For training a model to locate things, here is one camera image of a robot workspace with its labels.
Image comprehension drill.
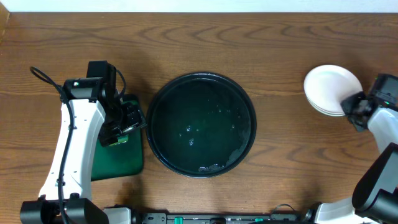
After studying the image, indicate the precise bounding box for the green scouring sponge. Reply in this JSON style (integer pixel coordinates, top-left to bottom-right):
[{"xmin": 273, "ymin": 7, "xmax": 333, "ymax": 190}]
[{"xmin": 109, "ymin": 135, "xmax": 129, "ymax": 146}]

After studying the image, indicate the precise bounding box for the mint green plate top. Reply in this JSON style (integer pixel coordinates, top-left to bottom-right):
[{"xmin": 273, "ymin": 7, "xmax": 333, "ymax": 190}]
[{"xmin": 307, "ymin": 97, "xmax": 345, "ymax": 117}]

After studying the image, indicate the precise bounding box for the pink white plate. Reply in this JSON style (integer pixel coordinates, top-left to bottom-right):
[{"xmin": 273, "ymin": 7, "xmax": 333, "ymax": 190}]
[{"xmin": 303, "ymin": 65, "xmax": 363, "ymax": 113}]

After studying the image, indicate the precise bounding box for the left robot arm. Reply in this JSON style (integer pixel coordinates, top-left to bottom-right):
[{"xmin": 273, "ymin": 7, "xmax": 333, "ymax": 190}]
[{"xmin": 20, "ymin": 60, "xmax": 146, "ymax": 223}]

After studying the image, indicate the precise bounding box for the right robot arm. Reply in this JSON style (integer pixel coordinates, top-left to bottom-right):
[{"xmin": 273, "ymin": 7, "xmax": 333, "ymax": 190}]
[{"xmin": 309, "ymin": 73, "xmax": 397, "ymax": 223}]

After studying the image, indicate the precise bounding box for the black rectangular sponge tray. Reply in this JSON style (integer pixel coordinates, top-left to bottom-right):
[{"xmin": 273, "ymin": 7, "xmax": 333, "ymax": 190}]
[{"xmin": 91, "ymin": 128, "xmax": 144, "ymax": 181}]

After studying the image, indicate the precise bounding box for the round black tray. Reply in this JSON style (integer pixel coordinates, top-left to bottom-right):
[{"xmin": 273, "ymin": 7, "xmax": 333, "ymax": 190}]
[{"xmin": 146, "ymin": 72, "xmax": 257, "ymax": 178}]

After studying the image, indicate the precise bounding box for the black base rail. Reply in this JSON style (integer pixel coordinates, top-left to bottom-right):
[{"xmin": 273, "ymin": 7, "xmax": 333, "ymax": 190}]
[{"xmin": 104, "ymin": 203, "xmax": 315, "ymax": 224}]

